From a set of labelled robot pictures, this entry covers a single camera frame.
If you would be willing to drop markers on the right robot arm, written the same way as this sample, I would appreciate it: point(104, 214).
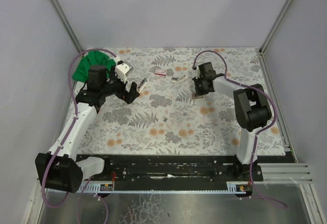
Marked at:
point(252, 109)

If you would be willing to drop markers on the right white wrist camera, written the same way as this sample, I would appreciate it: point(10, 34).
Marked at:
point(196, 69)

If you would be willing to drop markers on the green cloth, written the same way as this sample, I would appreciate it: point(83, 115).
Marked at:
point(91, 59)

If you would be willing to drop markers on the olive green stapler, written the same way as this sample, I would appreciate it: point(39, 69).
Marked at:
point(142, 85)

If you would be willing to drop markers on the floral table mat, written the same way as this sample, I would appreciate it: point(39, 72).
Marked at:
point(210, 126)

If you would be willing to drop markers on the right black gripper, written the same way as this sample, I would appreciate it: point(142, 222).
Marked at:
point(200, 90)

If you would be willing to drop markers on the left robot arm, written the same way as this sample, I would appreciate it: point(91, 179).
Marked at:
point(58, 169)

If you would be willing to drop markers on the red staple box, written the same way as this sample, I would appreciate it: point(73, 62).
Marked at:
point(161, 72)

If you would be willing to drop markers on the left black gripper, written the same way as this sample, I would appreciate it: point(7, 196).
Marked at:
point(126, 92)

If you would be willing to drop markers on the small white stapler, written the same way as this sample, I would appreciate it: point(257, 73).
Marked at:
point(179, 79)

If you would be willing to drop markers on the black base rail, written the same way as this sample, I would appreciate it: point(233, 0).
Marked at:
point(163, 173)

